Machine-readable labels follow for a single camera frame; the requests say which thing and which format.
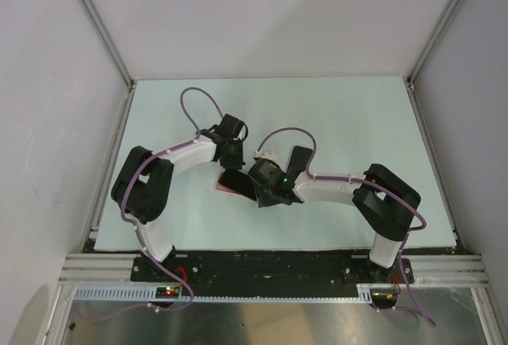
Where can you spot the right small circuit board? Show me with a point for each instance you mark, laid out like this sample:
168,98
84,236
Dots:
383,299

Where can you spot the pink phone case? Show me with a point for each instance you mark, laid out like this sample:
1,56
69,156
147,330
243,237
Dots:
224,186

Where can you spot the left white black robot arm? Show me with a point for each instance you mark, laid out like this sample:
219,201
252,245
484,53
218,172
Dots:
143,185

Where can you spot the aluminium frame post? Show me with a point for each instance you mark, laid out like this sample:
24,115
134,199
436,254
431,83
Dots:
438,31
103,34

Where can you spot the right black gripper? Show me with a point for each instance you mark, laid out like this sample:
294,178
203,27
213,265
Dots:
263,201

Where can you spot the left small circuit board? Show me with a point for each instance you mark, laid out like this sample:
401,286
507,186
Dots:
167,292

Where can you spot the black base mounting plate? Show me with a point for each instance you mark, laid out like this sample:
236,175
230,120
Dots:
271,274

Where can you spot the black phone purple edge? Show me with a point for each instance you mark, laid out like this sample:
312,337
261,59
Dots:
238,183

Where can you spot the right aluminium frame post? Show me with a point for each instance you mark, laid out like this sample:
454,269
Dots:
438,31

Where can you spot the black phone teal edge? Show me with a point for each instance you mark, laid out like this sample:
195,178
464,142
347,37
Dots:
299,160

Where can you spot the white slotted cable duct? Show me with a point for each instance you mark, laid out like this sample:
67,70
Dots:
154,293

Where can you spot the left aluminium frame post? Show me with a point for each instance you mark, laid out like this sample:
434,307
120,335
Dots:
103,34

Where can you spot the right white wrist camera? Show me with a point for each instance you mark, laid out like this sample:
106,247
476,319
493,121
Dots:
268,155

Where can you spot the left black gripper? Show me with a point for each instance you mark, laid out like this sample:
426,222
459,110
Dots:
236,163

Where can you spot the small circuit board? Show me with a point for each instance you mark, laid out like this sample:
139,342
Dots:
383,299
167,292

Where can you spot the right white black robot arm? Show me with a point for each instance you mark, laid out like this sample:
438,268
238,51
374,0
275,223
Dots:
386,202

